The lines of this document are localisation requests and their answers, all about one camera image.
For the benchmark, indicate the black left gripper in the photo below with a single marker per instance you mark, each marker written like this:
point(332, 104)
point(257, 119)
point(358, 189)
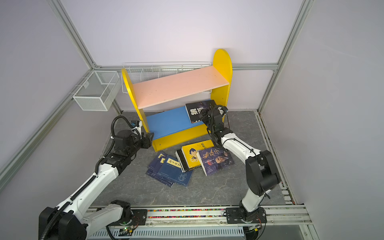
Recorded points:
point(147, 140)

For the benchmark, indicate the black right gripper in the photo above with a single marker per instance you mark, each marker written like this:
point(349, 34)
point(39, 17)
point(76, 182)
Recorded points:
point(206, 119)

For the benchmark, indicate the black wolf cover book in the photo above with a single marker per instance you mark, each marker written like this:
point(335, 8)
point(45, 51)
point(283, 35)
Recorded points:
point(195, 110)

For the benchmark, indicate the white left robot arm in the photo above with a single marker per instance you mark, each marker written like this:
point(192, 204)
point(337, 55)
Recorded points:
point(67, 221)

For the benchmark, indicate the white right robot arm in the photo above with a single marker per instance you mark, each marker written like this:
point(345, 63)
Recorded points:
point(262, 173)

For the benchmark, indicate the lower dark blue booklet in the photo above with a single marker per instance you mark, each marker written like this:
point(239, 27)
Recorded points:
point(154, 167)

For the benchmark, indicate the dark blue booklet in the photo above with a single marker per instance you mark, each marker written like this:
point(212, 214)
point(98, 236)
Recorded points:
point(154, 167)
point(172, 170)

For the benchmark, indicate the purple portrait cover book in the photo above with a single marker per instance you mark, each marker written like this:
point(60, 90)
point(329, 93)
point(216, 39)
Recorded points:
point(213, 160)

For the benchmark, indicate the top dark blue booklet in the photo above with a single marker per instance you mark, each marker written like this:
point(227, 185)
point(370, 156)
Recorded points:
point(172, 170)

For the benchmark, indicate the yellow wooden bookshelf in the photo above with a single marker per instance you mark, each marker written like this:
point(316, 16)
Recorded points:
point(174, 127)

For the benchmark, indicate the green circuit board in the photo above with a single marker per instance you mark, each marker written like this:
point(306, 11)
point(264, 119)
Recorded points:
point(125, 232)

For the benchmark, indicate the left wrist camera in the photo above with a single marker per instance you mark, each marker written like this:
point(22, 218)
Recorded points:
point(136, 126)

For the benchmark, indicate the white mesh wire basket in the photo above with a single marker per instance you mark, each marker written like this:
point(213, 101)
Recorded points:
point(98, 91)

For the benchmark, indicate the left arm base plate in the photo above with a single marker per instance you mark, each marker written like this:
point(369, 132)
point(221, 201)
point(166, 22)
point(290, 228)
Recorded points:
point(133, 217)

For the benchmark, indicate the white slotted cable duct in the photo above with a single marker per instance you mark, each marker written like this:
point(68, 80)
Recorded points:
point(180, 233)

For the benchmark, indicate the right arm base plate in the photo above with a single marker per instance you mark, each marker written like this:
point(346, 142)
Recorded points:
point(239, 215)

